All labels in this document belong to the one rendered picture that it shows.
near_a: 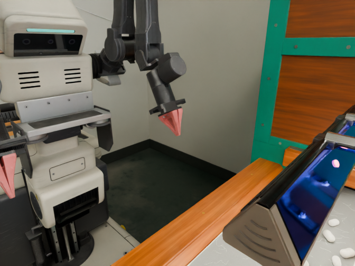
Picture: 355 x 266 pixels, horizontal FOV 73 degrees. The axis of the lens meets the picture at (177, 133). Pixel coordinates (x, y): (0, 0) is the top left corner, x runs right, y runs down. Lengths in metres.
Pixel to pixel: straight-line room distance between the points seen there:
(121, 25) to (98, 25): 1.71
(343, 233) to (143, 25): 0.82
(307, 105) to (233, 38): 1.18
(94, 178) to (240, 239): 0.72
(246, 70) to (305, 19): 1.05
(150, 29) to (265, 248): 0.61
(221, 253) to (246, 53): 1.60
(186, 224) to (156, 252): 0.13
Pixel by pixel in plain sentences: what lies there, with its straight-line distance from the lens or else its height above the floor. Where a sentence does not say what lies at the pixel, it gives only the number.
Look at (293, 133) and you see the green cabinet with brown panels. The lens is 1.08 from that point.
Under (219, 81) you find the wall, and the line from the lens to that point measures 2.16.
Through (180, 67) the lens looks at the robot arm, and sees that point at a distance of 0.67.
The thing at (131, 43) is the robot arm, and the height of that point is 1.25.
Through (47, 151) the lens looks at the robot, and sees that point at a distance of 0.90.
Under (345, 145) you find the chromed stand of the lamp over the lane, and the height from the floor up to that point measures 1.11.
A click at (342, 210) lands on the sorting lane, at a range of 0.98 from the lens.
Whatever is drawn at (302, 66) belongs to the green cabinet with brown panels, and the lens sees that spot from 1.03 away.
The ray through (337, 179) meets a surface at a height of 1.07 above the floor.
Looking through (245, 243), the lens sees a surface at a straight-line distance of 0.28.
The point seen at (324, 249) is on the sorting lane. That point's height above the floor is 0.74.
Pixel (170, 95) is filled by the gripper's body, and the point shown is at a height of 1.11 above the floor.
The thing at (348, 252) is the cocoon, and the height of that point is 0.76.
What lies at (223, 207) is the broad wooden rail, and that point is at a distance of 0.81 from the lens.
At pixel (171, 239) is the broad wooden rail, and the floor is 0.76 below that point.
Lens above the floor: 1.25
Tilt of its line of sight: 21 degrees down
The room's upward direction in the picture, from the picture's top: straight up
